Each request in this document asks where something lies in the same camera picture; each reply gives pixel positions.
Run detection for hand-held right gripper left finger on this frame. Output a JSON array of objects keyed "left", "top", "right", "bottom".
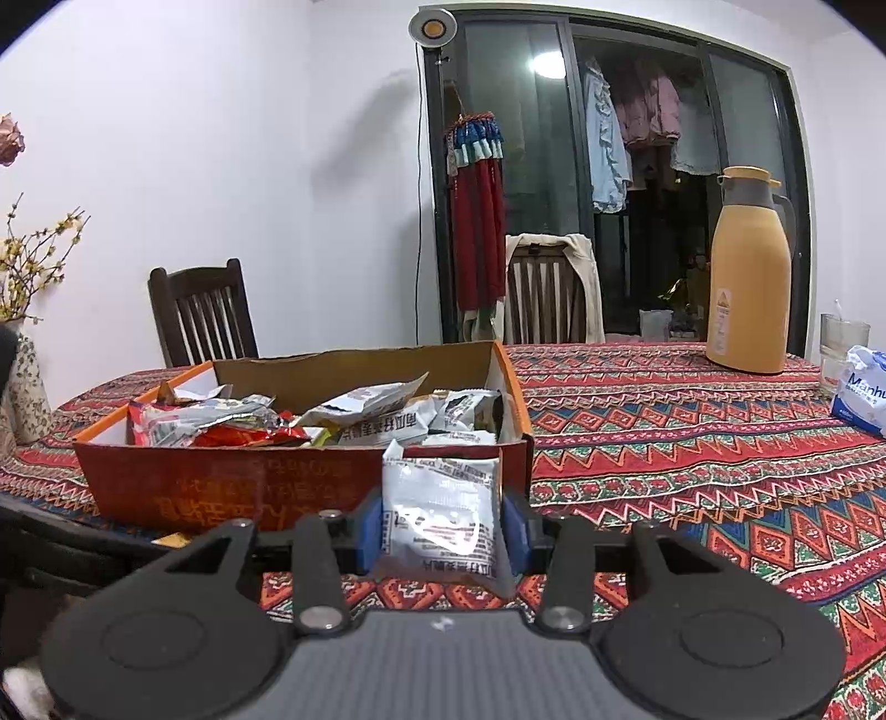
[{"left": 148, "top": 488, "right": 389, "bottom": 638}]

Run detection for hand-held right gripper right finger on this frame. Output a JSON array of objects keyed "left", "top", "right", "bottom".
[{"left": 499, "top": 485, "right": 738, "bottom": 638}]

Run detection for white silver snack packet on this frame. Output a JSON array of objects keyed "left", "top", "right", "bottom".
[
  {"left": 294, "top": 372, "right": 430, "bottom": 429},
  {"left": 379, "top": 439, "right": 519, "bottom": 600},
  {"left": 432, "top": 389, "right": 503, "bottom": 444}
]

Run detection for orange cardboard box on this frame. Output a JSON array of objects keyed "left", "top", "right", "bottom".
[{"left": 73, "top": 339, "right": 535, "bottom": 534}]

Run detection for red cartoon snack bag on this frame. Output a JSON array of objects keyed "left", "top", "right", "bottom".
[{"left": 126, "top": 394, "right": 312, "bottom": 450}]

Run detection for floral ceramic vase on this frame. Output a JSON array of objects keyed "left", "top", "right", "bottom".
[{"left": 0, "top": 331, "right": 55, "bottom": 445}]

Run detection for yellow flower branches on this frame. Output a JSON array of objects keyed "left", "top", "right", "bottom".
[{"left": 0, "top": 194, "right": 91, "bottom": 326}]

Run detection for dark wooden chair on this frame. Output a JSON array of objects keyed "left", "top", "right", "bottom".
[
  {"left": 0, "top": 495, "right": 174, "bottom": 610},
  {"left": 147, "top": 258, "right": 260, "bottom": 369}
]

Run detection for pale green cloth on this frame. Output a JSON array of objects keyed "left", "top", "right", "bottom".
[{"left": 460, "top": 305, "right": 508, "bottom": 343}]

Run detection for wooden chair with cloth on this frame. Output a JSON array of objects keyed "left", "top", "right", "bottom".
[{"left": 504, "top": 233, "right": 606, "bottom": 343}]

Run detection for yellow thermos jug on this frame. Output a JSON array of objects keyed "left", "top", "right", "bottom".
[{"left": 706, "top": 166, "right": 794, "bottom": 375}]

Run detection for clear drinking glass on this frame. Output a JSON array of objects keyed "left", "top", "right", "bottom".
[{"left": 818, "top": 313, "right": 872, "bottom": 399}]

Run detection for white blue tissue pack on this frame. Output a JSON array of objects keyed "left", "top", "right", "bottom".
[{"left": 831, "top": 344, "right": 886, "bottom": 439}]

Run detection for light blue shirt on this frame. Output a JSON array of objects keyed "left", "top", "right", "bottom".
[{"left": 583, "top": 62, "right": 634, "bottom": 215}]

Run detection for black framed glass door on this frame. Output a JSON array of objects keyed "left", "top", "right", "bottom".
[{"left": 415, "top": 7, "right": 814, "bottom": 361}]

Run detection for pink garment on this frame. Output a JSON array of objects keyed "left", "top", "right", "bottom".
[{"left": 616, "top": 69, "right": 683, "bottom": 150}]

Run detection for round lamp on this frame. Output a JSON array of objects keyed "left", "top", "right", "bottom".
[{"left": 408, "top": 7, "right": 458, "bottom": 43}]

